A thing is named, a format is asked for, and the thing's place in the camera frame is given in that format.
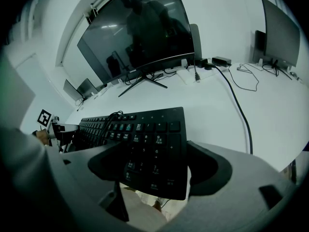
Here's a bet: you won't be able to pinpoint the black keyboard cable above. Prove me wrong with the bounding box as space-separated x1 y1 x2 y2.
98 111 124 145

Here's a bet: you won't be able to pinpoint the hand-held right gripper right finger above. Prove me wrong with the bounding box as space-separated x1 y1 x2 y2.
166 141 301 232

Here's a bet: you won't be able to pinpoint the person's white shirt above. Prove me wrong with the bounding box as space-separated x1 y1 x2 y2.
120 186 170 230

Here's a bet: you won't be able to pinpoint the small black monitor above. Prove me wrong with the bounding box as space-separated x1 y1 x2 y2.
261 0 301 81

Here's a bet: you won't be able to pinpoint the black power adapter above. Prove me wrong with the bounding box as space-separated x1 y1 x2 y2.
211 56 232 68

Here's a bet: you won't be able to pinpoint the large curved black monitor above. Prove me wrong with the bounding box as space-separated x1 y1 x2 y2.
76 0 196 98

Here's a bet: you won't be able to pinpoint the small items on desk corner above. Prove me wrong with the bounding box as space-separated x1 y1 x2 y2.
289 71 303 82

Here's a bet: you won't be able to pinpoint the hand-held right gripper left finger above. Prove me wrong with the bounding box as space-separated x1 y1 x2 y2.
47 141 132 232

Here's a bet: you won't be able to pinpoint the grey upright panel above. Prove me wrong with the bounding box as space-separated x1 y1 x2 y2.
189 23 202 60

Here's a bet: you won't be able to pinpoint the black keyboard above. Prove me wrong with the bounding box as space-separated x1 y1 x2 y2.
72 106 189 202

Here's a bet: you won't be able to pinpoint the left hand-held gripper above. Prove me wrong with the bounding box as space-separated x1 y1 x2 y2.
36 109 80 154

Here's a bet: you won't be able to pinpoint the thin looped black cable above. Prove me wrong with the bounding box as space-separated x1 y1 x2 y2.
227 62 260 92

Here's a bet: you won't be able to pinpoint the person's left hand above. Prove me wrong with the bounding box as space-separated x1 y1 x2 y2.
32 129 51 145

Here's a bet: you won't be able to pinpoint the thick black cable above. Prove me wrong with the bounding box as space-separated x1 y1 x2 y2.
204 65 254 155

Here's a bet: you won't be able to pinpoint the dark box behind small monitor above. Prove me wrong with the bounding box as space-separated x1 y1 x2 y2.
254 30 267 64

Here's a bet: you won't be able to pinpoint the black cable with plug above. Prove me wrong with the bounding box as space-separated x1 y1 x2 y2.
192 58 201 83

